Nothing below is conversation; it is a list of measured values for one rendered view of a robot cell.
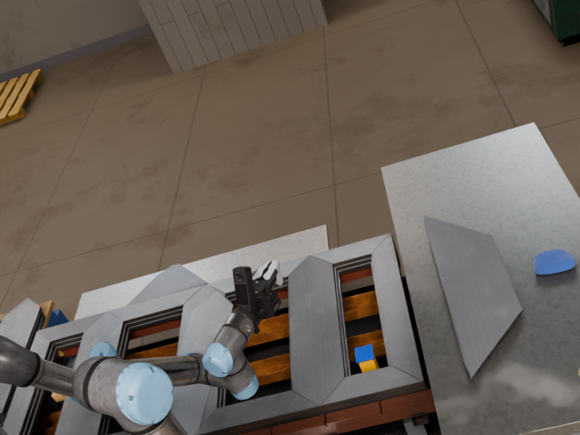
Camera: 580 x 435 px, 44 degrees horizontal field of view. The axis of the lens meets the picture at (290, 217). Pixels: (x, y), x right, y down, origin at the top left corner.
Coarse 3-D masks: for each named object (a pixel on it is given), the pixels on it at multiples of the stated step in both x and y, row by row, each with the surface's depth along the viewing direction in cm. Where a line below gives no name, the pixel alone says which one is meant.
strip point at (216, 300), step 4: (212, 296) 287; (216, 296) 286; (220, 296) 285; (208, 300) 285; (212, 300) 284; (216, 300) 284; (220, 300) 283; (224, 300) 282; (228, 300) 281; (200, 304) 285; (204, 304) 285; (208, 304) 284; (212, 304) 283; (216, 304) 282; (220, 304) 281; (224, 304) 280; (228, 304) 280; (232, 304) 279; (196, 308) 284; (200, 308) 283; (204, 308) 283; (208, 308) 282
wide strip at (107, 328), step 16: (112, 320) 296; (96, 336) 292; (112, 336) 288; (80, 352) 287; (64, 400) 268; (64, 416) 262; (80, 416) 259; (96, 416) 256; (64, 432) 255; (80, 432) 253; (96, 432) 250
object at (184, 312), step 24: (336, 264) 278; (360, 264) 277; (336, 288) 269; (168, 312) 291; (288, 312) 270; (72, 336) 298; (120, 336) 287; (384, 336) 245; (48, 360) 293; (216, 408) 241; (312, 408) 228; (336, 408) 228; (24, 432) 265; (216, 432) 234; (240, 432) 234
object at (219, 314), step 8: (192, 312) 283; (200, 312) 281; (208, 312) 280; (216, 312) 278; (224, 312) 276; (192, 320) 279; (200, 320) 278; (208, 320) 276; (216, 320) 275; (224, 320) 273
